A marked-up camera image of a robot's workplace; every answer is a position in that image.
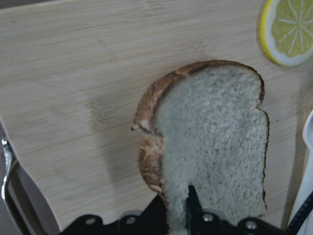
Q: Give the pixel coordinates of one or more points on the white bread slice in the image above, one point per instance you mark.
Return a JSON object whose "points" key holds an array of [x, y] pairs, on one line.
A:
{"points": [[201, 125]]}

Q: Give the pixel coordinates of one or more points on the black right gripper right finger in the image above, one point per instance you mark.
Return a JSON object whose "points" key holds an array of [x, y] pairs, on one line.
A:
{"points": [[202, 222]]}

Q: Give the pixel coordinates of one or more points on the lemon slice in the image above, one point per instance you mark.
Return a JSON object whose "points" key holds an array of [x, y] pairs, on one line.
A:
{"points": [[286, 31]]}

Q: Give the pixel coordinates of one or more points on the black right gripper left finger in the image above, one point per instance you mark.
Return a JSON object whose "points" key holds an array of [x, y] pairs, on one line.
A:
{"points": [[151, 221]]}

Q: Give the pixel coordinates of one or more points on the wooden cutting board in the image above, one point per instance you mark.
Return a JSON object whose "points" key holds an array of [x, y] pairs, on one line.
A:
{"points": [[73, 71]]}

